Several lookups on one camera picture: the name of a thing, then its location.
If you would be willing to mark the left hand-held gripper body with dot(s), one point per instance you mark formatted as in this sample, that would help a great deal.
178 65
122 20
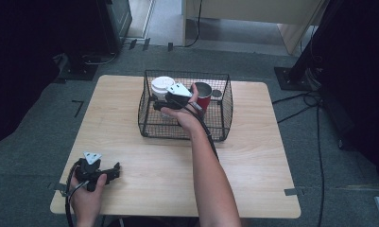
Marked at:
89 171

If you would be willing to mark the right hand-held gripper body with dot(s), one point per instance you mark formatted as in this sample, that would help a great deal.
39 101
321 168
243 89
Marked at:
178 91

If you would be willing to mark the white cup with lid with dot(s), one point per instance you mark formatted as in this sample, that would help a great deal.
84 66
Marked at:
161 84

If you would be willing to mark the person's right hand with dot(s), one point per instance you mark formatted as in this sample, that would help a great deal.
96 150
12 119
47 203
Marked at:
184 118

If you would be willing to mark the person's left hand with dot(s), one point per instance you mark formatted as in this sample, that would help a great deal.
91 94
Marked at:
86 201

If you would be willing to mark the red cup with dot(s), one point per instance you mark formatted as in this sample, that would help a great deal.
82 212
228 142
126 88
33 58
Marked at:
204 102

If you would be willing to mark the grey tape strip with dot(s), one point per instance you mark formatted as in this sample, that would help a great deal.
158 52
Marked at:
60 187

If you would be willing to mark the small grey round disc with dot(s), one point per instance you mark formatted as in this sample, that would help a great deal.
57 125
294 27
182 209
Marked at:
216 93

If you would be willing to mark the black cabinet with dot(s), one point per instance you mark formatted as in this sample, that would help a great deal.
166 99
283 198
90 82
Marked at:
111 25

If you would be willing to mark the light wooden furniture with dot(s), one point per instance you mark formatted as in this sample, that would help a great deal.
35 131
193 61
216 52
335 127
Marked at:
256 12

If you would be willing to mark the black metal stand base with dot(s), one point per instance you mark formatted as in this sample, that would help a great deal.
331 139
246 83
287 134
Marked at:
292 78

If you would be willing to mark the dark curtain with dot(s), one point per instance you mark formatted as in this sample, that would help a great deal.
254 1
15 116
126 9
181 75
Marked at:
20 63
360 78

